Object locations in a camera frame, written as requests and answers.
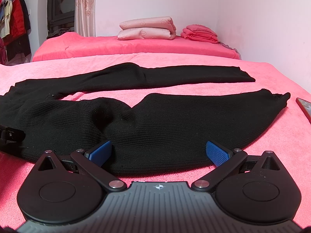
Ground black knit pants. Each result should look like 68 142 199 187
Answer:
1 63 290 175

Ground near pink bed blanket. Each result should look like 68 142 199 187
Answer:
0 53 311 231

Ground smartphone on bed edge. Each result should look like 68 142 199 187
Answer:
296 98 311 123

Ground hanging clothes on rack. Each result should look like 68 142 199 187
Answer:
1 0 31 65

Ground far pink bed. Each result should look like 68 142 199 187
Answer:
32 32 241 62

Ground dark cloth by door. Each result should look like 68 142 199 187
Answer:
46 28 72 39

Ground folded red blanket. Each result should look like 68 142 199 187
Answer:
180 24 219 44

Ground lower pink pillow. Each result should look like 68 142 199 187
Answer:
117 27 176 41

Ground pink pillow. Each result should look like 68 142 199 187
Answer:
117 27 176 41
119 16 176 33

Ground pink patterned curtain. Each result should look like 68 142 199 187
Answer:
74 0 95 37

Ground upper pink pillow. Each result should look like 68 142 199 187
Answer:
119 16 176 33

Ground dark wooden door frame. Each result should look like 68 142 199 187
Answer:
47 0 75 34

